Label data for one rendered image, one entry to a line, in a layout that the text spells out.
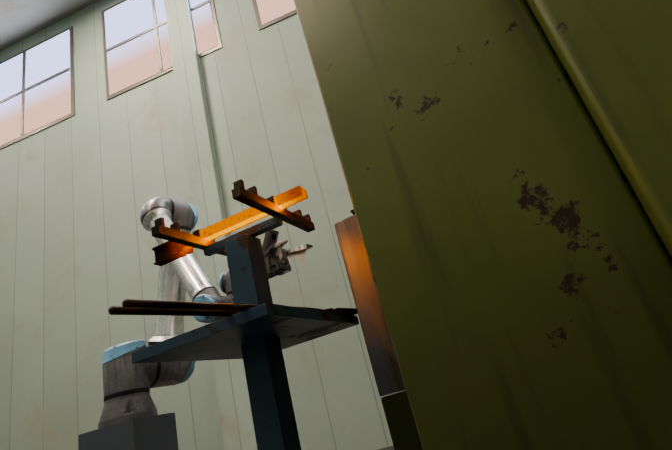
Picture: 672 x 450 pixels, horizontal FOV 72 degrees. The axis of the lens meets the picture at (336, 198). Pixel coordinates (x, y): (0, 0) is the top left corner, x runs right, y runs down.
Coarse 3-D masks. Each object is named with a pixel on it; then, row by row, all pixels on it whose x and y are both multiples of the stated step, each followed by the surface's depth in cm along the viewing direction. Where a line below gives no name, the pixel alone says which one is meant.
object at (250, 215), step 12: (288, 192) 103; (300, 192) 102; (288, 204) 105; (240, 216) 107; (252, 216) 106; (264, 216) 108; (204, 228) 111; (216, 228) 109; (228, 228) 109; (156, 252) 116; (168, 252) 115; (180, 252) 113; (192, 252) 115; (156, 264) 115
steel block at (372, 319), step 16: (336, 224) 126; (352, 224) 123; (352, 240) 122; (352, 256) 121; (352, 272) 120; (368, 272) 117; (352, 288) 119; (368, 288) 116; (368, 304) 115; (368, 320) 114; (384, 320) 112; (368, 336) 114; (384, 336) 111; (368, 352) 113; (384, 352) 110; (384, 368) 109; (384, 384) 109; (400, 384) 106
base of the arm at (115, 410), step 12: (108, 396) 160; (120, 396) 159; (132, 396) 160; (144, 396) 163; (108, 408) 157; (120, 408) 156; (132, 408) 158; (144, 408) 159; (156, 408) 166; (108, 420) 154; (120, 420) 154
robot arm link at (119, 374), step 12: (108, 348) 167; (120, 348) 166; (132, 348) 167; (108, 360) 164; (120, 360) 164; (108, 372) 163; (120, 372) 162; (132, 372) 163; (144, 372) 167; (156, 372) 171; (108, 384) 161; (120, 384) 160; (132, 384) 162; (144, 384) 165
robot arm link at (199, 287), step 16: (144, 208) 182; (160, 208) 182; (144, 224) 181; (160, 240) 174; (192, 256) 169; (176, 272) 166; (192, 272) 162; (192, 288) 158; (208, 288) 158; (208, 320) 152
